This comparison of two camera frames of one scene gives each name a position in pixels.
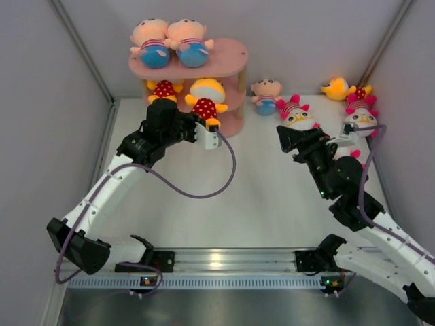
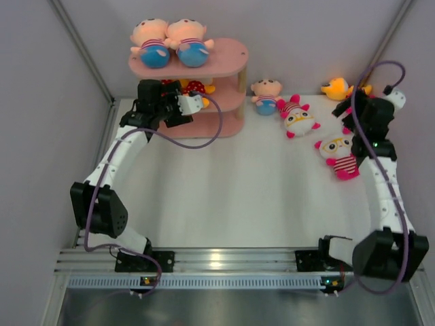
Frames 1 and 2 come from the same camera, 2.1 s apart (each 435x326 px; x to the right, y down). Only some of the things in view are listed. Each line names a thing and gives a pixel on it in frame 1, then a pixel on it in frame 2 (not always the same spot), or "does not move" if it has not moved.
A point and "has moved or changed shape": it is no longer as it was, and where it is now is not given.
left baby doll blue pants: x=149 y=35 does not move
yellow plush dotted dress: x=338 y=89 does not move
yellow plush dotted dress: x=206 y=96 has moved or changed shape
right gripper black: x=306 y=141 → x=360 y=100
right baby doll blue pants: x=187 y=37 does not move
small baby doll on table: x=266 y=95 does not move
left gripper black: x=190 y=117 → x=172 y=91
